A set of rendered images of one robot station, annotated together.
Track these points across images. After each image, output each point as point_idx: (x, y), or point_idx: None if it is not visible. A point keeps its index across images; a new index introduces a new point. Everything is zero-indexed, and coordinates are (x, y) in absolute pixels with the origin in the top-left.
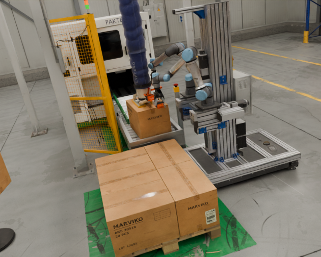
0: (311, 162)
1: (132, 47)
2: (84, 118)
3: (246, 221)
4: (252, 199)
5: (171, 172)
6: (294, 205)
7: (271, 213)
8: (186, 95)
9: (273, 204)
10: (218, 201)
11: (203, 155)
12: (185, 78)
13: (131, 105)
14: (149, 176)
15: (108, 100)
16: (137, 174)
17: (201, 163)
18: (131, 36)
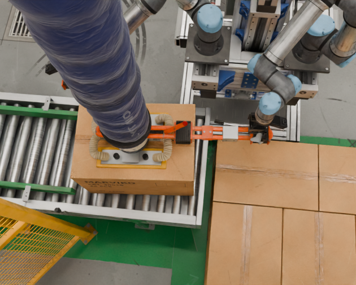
0: None
1: (127, 87)
2: None
3: None
4: (328, 99)
5: (343, 191)
6: None
7: None
8: (212, 56)
9: (350, 84)
10: (312, 140)
11: (221, 104)
12: (211, 29)
13: (131, 178)
14: (335, 231)
15: (36, 220)
16: (319, 249)
17: (246, 120)
18: (122, 67)
